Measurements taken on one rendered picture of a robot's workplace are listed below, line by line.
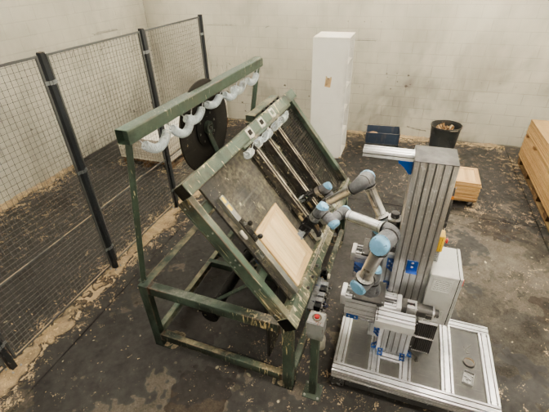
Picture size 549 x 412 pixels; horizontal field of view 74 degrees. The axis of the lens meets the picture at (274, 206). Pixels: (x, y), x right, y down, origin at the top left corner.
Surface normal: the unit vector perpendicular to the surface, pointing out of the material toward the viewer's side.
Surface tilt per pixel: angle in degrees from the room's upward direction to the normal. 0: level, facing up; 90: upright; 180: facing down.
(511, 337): 0
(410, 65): 90
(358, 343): 0
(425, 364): 0
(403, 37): 90
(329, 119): 90
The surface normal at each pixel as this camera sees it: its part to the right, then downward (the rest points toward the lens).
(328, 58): -0.33, 0.52
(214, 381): -0.03, -0.83
